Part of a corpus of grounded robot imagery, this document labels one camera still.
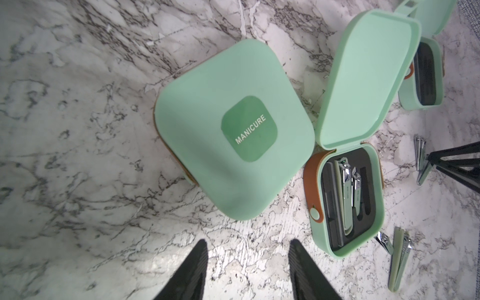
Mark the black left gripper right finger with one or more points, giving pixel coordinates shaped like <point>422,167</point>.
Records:
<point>308,282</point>

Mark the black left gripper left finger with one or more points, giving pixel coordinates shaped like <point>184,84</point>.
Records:
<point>188,282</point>

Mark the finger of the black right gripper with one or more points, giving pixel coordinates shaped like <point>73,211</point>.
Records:
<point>463,170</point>

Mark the slanted green nail clipper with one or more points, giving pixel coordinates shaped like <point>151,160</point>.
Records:
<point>425,171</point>

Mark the green nail kit case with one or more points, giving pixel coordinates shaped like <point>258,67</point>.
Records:
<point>423,86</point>
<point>371,62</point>
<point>237,126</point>

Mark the green nail kit case front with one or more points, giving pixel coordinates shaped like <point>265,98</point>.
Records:
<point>237,126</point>

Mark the small clipper pile upper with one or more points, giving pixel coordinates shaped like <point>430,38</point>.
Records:
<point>420,151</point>

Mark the large clipper lower table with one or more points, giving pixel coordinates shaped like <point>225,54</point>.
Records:
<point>402,247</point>

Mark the small clipper beside pile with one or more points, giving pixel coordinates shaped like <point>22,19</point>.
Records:
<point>356,191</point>

